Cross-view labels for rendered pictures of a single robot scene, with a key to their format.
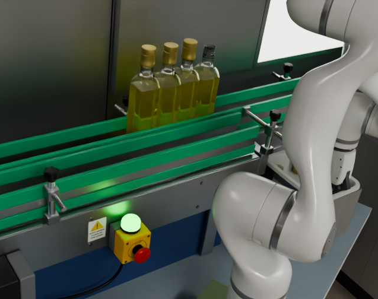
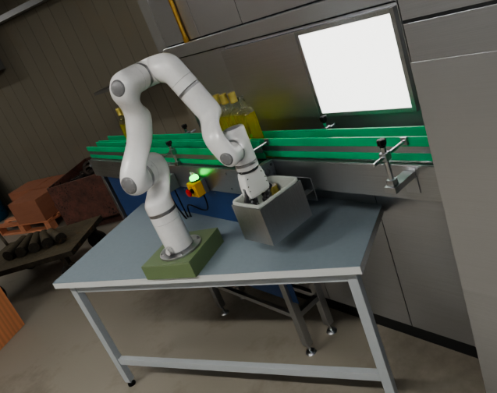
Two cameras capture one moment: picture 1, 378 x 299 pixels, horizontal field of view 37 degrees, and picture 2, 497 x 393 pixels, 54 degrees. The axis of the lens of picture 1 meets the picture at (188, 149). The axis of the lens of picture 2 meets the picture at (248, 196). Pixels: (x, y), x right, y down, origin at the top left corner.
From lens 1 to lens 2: 2.51 m
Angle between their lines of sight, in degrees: 84
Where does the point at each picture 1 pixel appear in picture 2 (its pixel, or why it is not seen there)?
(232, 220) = not seen: hidden behind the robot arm
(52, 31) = (218, 85)
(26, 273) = not seen: hidden behind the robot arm
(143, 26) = (242, 83)
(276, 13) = (317, 75)
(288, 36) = (339, 93)
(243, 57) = (308, 107)
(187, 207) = (227, 185)
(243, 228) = not seen: hidden behind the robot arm
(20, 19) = (207, 79)
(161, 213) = (215, 182)
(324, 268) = (266, 265)
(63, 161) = (193, 143)
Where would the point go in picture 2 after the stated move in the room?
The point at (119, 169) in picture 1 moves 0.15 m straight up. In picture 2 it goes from (192, 150) to (179, 121)
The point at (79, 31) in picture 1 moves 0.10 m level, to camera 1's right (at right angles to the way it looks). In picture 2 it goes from (226, 86) to (226, 90)
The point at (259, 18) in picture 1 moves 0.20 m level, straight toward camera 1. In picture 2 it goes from (305, 79) to (257, 96)
